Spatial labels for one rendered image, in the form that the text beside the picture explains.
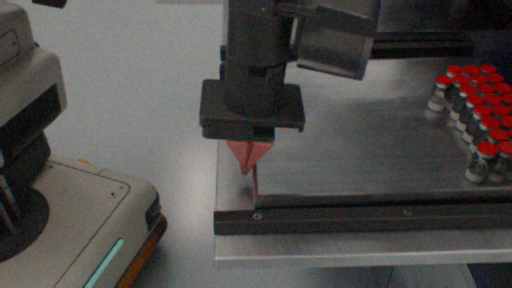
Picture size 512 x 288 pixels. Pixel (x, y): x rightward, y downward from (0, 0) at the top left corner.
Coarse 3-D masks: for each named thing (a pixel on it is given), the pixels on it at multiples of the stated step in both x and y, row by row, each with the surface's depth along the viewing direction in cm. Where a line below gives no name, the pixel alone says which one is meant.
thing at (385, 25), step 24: (384, 0) 91; (408, 0) 91; (432, 0) 91; (456, 0) 91; (384, 24) 83; (408, 24) 83; (432, 24) 83; (456, 24) 83; (480, 24) 83; (480, 48) 77; (504, 48) 77
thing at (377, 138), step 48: (336, 96) 67; (384, 96) 67; (288, 144) 59; (336, 144) 59; (384, 144) 59; (432, 144) 59; (288, 192) 53; (336, 192) 49; (384, 192) 49; (432, 192) 49; (480, 192) 49
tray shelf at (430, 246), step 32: (224, 0) 91; (224, 32) 82; (224, 160) 57; (224, 192) 53; (224, 256) 47; (256, 256) 47; (288, 256) 47; (320, 256) 47; (352, 256) 47; (384, 256) 47; (416, 256) 48; (448, 256) 48; (480, 256) 48
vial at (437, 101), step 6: (438, 78) 62; (444, 78) 62; (450, 78) 62; (438, 84) 62; (444, 84) 62; (450, 84) 62; (432, 90) 63; (438, 90) 62; (444, 90) 62; (432, 96) 64; (438, 96) 63; (444, 96) 63; (432, 102) 64; (438, 102) 63; (444, 102) 63; (432, 108) 64; (438, 108) 64
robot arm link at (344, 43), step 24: (240, 0) 36; (264, 0) 35; (288, 0) 37; (312, 0) 37; (336, 0) 37; (360, 0) 38; (312, 24) 38; (336, 24) 38; (360, 24) 37; (312, 48) 39; (336, 48) 38; (360, 48) 38; (336, 72) 40; (360, 72) 39
